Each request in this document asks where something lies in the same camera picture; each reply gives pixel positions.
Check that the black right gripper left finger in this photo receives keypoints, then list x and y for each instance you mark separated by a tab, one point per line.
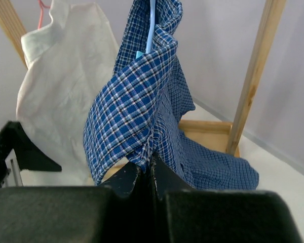
111	212

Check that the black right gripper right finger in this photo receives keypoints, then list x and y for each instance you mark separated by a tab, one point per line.
183	214

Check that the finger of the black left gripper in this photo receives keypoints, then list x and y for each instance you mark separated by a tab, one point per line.
29	157

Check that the blue plaid shirt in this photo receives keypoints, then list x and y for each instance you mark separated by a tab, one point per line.
136	114

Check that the light blue wire hanger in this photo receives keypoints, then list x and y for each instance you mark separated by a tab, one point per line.
152	21

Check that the wooden clothes rack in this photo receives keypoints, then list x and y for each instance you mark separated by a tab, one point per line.
221	136

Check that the white table cover sheet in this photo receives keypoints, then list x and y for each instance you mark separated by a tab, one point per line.
275	174

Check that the white cloth garment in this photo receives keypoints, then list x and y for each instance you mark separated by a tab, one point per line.
69	61

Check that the pink wire hanger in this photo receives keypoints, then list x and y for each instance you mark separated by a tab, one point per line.
42	7

